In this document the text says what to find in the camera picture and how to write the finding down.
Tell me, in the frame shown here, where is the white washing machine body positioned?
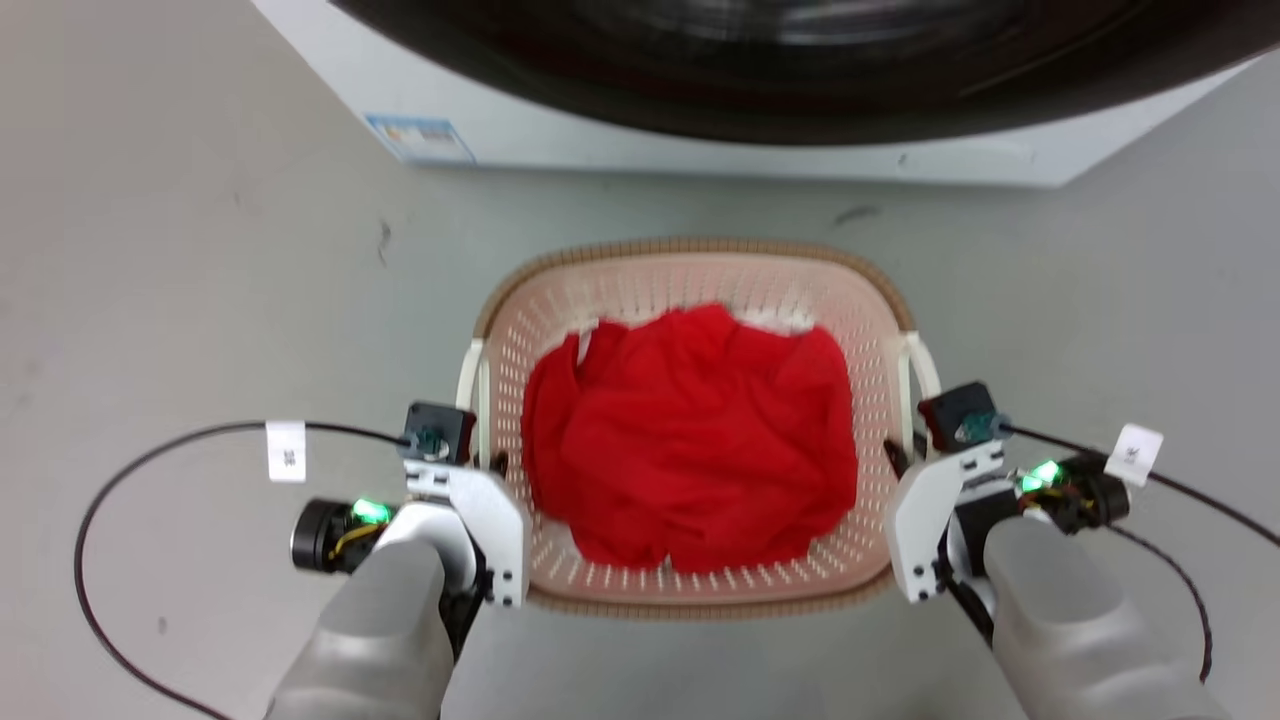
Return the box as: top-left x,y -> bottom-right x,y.
250,0 -> 1263,189

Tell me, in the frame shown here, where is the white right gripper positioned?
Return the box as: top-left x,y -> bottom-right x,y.
883,439 -> 1007,604

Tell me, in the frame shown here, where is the white garment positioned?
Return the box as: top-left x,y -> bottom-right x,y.
735,305 -> 816,336

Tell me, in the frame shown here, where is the red garment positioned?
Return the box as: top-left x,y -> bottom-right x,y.
520,303 -> 860,575

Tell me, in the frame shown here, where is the white left cable tag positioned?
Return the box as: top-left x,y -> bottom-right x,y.
265,420 -> 308,484

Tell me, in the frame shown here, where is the white cable tag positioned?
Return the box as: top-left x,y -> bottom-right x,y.
265,420 -> 308,484
1104,423 -> 1165,489

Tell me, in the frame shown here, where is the white right cable tag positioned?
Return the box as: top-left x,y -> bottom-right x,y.
1104,423 -> 1165,489

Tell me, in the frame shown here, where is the beige perforated plastic laundry basket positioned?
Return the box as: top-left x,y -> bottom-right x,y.
457,237 -> 943,621

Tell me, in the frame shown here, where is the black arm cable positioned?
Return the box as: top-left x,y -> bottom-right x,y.
998,424 -> 1280,549
74,420 -> 413,720

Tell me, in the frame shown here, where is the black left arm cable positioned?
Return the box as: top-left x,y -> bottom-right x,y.
74,420 -> 413,720

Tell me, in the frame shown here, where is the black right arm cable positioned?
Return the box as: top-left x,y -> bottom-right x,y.
998,424 -> 1280,549

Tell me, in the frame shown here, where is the dark round washing machine door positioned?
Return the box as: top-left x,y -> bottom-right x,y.
330,0 -> 1280,147

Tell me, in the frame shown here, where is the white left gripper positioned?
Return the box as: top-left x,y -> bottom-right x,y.
403,452 -> 531,609

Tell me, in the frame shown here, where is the blue white energy label sticker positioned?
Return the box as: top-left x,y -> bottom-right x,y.
365,115 -> 477,166

